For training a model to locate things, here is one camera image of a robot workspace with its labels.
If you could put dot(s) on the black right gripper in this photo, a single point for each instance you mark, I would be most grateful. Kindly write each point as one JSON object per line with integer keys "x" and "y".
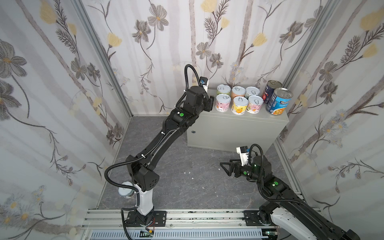
{"x": 236, "y": 169}

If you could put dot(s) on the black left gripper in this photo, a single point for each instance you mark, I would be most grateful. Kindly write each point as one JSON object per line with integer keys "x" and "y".
{"x": 210, "y": 103}

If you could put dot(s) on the pink small can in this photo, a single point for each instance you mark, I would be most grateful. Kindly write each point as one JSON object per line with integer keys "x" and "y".
{"x": 222, "y": 103}

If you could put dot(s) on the green small can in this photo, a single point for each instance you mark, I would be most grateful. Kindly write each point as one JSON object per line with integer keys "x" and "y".
{"x": 224, "y": 89}

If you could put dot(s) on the yellow small can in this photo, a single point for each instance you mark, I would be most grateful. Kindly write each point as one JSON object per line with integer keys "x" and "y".
{"x": 239, "y": 105}

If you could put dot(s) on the orange small can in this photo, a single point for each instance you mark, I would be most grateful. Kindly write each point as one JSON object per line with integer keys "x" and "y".
{"x": 238, "y": 92}

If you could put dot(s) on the grey-label small can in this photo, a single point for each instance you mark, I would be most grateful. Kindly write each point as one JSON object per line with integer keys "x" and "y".
{"x": 251, "y": 91}

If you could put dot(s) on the brown-label small can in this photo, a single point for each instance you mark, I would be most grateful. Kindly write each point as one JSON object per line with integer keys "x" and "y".
{"x": 255, "y": 104}

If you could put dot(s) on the red and navy tall can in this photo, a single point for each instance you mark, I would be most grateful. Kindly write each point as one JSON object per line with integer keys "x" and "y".
{"x": 269, "y": 90}

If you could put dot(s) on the blue soup can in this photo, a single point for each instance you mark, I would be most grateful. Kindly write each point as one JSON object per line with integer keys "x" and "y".
{"x": 279, "y": 101}

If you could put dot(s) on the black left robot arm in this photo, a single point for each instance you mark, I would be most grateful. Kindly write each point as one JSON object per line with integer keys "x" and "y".
{"x": 141, "y": 167}

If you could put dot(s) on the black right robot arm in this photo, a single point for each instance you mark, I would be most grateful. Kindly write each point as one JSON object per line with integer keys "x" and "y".
{"x": 283, "y": 207}

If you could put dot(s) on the grey metal cabinet box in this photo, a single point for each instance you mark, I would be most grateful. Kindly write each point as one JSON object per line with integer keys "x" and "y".
{"x": 226, "y": 131}

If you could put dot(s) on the white can near left base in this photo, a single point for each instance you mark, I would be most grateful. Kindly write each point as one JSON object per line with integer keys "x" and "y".
{"x": 126, "y": 193}

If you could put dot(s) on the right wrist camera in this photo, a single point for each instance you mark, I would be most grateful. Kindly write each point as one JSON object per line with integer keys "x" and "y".
{"x": 244, "y": 154}

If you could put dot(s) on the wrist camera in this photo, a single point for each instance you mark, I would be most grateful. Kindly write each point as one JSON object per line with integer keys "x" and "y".
{"x": 244, "y": 154}
{"x": 204, "y": 83}

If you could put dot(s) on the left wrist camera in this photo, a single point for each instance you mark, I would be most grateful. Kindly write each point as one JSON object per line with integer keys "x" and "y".
{"x": 204, "y": 83}

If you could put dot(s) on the white slotted cable duct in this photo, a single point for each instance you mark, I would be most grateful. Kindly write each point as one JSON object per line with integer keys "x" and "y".
{"x": 199, "y": 234}

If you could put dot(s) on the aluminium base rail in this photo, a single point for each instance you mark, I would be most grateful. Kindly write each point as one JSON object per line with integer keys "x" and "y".
{"x": 108, "y": 225}

